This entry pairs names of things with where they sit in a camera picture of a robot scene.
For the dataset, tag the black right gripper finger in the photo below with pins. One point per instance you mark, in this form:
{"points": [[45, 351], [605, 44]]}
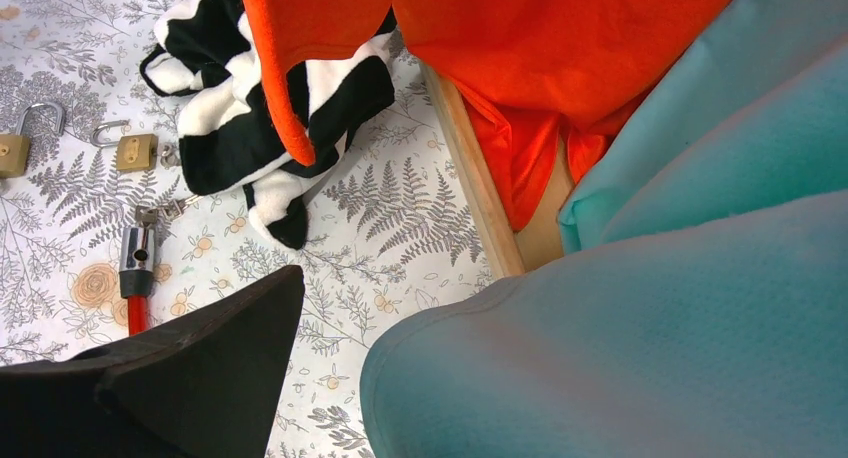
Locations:
{"points": [[206, 384]]}

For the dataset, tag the red cable lock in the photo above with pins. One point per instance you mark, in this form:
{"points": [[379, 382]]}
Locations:
{"points": [[136, 274]]}

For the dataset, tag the small brass padlock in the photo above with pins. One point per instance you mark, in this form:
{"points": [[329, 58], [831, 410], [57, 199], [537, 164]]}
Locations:
{"points": [[134, 153]]}

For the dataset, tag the black white striped garment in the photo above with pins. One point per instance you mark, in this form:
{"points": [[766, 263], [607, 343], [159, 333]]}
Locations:
{"points": [[273, 133]]}

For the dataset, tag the floral table mat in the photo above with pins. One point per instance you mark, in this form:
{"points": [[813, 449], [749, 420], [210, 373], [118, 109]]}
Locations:
{"points": [[390, 232]]}

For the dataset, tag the orange t-shirt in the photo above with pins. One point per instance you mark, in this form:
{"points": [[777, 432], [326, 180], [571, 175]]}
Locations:
{"points": [[533, 73]]}

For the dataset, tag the teal t-shirt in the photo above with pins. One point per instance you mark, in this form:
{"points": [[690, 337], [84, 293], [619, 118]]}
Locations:
{"points": [[700, 309]]}

